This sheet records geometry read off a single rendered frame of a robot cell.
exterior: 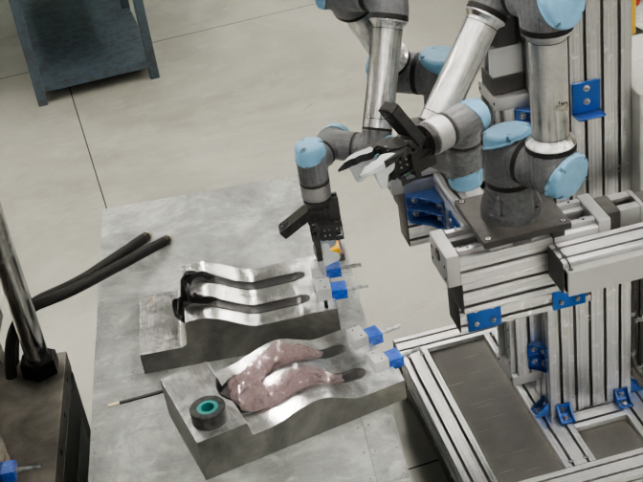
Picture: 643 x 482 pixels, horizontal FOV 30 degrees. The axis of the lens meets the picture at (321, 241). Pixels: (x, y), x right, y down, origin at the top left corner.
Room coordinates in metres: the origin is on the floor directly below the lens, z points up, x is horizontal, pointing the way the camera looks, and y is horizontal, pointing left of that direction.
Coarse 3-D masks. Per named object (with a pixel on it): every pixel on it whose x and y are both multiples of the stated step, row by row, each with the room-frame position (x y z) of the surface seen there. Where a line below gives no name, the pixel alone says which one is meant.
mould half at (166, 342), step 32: (192, 288) 2.55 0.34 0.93; (224, 288) 2.56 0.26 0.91; (288, 288) 2.55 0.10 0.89; (160, 320) 2.54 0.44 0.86; (192, 320) 2.41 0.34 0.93; (224, 320) 2.41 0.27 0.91; (256, 320) 2.43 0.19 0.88; (288, 320) 2.42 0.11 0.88; (320, 320) 2.42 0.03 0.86; (160, 352) 2.41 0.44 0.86; (192, 352) 2.41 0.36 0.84; (224, 352) 2.41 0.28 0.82
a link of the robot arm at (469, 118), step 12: (456, 108) 2.24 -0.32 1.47; (468, 108) 2.24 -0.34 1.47; (480, 108) 2.25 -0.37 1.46; (456, 120) 2.21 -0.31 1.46; (468, 120) 2.22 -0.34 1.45; (480, 120) 2.23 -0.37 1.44; (456, 132) 2.19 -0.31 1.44; (468, 132) 2.21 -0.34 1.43; (456, 144) 2.22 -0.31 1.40; (468, 144) 2.21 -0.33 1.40
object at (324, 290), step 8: (320, 280) 2.51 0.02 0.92; (328, 280) 2.50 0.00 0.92; (320, 288) 2.48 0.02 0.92; (328, 288) 2.47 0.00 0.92; (336, 288) 2.48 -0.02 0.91; (344, 288) 2.48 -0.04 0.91; (352, 288) 2.49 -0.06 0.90; (360, 288) 2.49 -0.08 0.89; (320, 296) 2.47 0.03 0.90; (328, 296) 2.47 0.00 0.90; (336, 296) 2.47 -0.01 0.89; (344, 296) 2.47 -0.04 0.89
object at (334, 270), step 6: (312, 264) 2.60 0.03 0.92; (330, 264) 2.61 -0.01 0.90; (336, 264) 2.60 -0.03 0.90; (348, 264) 2.61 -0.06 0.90; (354, 264) 2.60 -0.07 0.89; (360, 264) 2.60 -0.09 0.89; (312, 270) 2.58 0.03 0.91; (318, 270) 2.58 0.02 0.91; (330, 270) 2.58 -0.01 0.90; (336, 270) 2.58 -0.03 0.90; (312, 276) 2.58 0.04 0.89; (318, 276) 2.58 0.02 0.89; (330, 276) 2.58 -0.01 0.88; (336, 276) 2.58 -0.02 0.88
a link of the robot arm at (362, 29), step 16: (320, 0) 2.83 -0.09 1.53; (336, 0) 2.81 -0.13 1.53; (352, 0) 2.78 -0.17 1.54; (336, 16) 2.87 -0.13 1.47; (352, 16) 2.83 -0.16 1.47; (368, 16) 2.88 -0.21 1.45; (352, 32) 2.93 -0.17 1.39; (368, 32) 2.90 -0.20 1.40; (368, 48) 2.94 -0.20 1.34; (400, 64) 2.99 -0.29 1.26; (400, 80) 3.00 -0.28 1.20
